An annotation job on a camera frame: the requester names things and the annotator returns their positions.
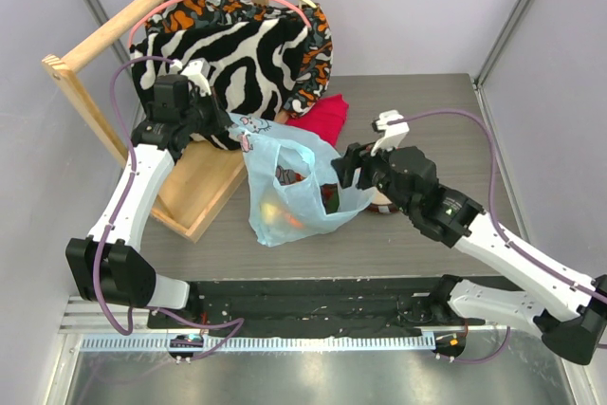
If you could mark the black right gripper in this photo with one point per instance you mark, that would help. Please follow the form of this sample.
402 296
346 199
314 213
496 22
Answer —
357 168

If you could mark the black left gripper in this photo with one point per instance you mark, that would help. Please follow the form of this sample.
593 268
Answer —
221 119

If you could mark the red yellow cherry bunch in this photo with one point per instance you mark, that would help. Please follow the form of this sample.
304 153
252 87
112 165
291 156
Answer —
330 197

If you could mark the light blue cartoon plastic bag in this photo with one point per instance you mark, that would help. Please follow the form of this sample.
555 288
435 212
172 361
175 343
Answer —
306 154

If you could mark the orange persimmon fruit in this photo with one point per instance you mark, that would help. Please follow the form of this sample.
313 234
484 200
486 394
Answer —
293 221

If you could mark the yellow pear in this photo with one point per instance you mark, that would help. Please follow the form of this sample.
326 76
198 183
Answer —
270 213

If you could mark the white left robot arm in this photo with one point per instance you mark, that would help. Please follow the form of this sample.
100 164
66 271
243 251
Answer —
107 264

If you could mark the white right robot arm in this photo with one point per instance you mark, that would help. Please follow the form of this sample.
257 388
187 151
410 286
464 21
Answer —
562 307

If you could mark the red folded cloth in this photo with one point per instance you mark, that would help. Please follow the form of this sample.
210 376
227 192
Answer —
326 118

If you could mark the black fruit plate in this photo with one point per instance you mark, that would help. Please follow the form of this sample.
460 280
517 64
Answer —
382 204

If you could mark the zebra pattern fleece garment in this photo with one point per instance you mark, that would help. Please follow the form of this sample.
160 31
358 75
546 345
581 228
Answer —
253 66

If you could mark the orange camouflage pattern garment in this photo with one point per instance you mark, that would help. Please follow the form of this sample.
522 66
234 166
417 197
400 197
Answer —
311 84

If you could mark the pink clothes hanger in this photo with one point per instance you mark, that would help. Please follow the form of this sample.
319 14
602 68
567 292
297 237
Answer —
176 15

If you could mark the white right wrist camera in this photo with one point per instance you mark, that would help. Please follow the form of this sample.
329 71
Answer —
392 127

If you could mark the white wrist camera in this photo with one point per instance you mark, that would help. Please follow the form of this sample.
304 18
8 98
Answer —
392 127
196 71

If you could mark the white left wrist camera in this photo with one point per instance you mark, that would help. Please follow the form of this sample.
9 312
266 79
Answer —
196 71

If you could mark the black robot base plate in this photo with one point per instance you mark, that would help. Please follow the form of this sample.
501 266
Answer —
358 308

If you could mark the white slotted cable duct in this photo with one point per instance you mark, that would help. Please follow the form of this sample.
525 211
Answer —
179 343

